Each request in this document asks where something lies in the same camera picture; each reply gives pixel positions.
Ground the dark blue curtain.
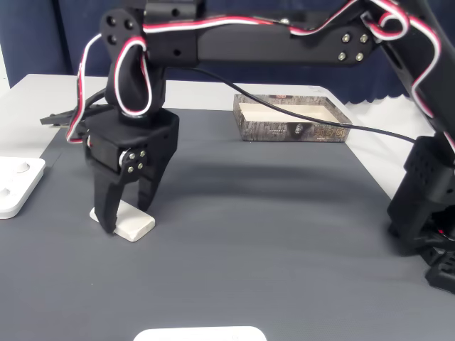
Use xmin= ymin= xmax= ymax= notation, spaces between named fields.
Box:
xmin=0 ymin=0 xmax=455 ymax=106

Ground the white flat device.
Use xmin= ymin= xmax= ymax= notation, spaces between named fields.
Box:
xmin=133 ymin=325 xmax=268 ymax=341

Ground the red white black servo cable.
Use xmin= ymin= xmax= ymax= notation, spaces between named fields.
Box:
xmin=65 ymin=0 xmax=445 ymax=146

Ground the white tray with round dimples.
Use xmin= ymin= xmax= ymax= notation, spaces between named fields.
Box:
xmin=0 ymin=156 xmax=47 ymax=220

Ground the patterned cardboard box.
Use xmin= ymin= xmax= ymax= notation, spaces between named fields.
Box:
xmin=233 ymin=93 xmax=353 ymax=143

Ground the white block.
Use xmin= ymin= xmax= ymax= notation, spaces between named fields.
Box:
xmin=88 ymin=200 xmax=156 ymax=244

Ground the grey table mat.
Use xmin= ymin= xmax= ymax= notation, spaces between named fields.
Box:
xmin=0 ymin=106 xmax=455 ymax=341

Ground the black camera cable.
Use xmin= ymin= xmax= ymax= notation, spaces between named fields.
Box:
xmin=166 ymin=65 xmax=419 ymax=145

